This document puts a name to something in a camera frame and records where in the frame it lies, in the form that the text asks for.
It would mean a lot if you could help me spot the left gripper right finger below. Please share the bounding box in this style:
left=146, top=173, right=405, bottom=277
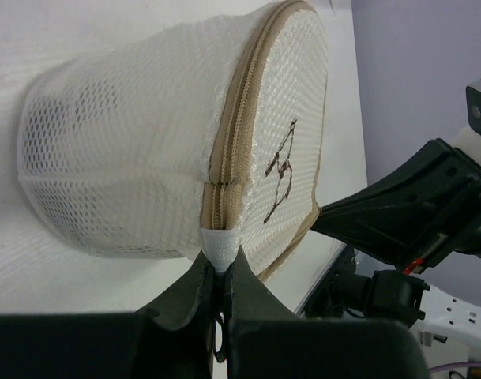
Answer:
left=223, top=250, right=429, bottom=378

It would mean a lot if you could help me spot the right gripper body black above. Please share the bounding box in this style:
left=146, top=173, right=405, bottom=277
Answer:
left=397, top=173, right=481, bottom=272

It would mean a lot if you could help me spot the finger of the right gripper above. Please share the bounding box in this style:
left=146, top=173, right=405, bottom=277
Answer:
left=312, top=139, right=481, bottom=265

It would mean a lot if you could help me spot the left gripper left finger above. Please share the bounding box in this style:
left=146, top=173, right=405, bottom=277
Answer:
left=0, top=255, right=214, bottom=378

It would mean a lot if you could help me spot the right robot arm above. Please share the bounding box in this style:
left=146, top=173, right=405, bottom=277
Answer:
left=300, top=139, right=481, bottom=348

